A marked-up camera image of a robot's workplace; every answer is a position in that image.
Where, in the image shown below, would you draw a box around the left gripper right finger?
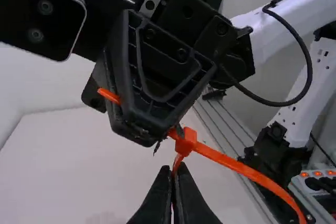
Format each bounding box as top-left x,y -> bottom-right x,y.
173,161 -> 224,224

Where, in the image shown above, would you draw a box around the orange cable tie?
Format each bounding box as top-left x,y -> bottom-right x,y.
96,87 -> 308,224

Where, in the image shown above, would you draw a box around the silver rails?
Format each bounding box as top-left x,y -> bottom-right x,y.
193,94 -> 318,224

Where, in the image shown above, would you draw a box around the black cable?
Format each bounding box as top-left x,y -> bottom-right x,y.
230,0 -> 313,107

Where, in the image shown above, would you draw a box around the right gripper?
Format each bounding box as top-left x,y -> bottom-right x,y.
73,0 -> 231,114

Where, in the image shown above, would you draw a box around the grey power strip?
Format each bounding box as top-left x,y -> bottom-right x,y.
290,167 -> 336,210

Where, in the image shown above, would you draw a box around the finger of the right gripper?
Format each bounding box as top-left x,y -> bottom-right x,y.
103,47 -> 165,148
114,8 -> 218,135

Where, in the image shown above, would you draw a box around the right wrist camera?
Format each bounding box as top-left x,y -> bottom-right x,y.
0,0 -> 88,62

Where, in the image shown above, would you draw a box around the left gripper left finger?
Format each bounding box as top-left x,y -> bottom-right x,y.
125,165 -> 173,224

